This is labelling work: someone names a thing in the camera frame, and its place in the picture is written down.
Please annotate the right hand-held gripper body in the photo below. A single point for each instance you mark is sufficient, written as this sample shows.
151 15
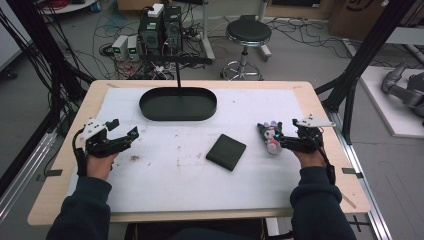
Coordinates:
308 138

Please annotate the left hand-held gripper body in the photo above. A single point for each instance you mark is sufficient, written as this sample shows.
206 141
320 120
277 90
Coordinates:
100 145

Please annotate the grey and pink plush toy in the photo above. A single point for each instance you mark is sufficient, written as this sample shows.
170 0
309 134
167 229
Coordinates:
270 136

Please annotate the person's left hand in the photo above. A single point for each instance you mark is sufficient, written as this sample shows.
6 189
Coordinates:
100 165

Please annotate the person's right hand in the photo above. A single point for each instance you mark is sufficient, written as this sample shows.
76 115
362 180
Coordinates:
311 159

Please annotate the black tape strip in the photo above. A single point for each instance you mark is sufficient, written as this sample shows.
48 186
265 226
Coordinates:
352 171
53 172

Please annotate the black oval tray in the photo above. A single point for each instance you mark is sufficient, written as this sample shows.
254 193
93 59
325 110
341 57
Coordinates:
178 104

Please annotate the white table mat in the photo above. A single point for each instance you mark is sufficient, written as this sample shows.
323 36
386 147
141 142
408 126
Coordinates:
173 180

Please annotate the black square wallet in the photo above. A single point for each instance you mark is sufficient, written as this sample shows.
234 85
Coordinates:
226 151

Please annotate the grey power supply unit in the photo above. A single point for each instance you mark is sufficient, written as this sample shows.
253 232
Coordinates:
132 48
120 46

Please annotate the black stand with crossbar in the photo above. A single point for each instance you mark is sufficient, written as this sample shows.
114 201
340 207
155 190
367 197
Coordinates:
178 71

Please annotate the white desk leg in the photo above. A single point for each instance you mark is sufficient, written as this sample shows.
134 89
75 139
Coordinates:
207 33
264 46

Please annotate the white platform board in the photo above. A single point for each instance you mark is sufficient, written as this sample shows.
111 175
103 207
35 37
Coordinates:
390 110

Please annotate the black computer tower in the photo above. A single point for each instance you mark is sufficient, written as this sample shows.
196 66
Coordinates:
150 33
173 30

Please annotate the black round stool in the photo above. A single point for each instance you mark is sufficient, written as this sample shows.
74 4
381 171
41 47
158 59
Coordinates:
248 33

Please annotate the white box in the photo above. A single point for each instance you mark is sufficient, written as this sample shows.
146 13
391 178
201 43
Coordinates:
155 10

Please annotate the cardboard box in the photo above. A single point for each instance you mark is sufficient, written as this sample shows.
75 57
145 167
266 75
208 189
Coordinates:
360 15

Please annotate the white round table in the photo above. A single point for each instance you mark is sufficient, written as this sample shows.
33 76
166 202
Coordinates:
66 6

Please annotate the aluminium rail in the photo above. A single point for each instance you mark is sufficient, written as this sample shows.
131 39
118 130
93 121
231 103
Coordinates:
365 190
23 170

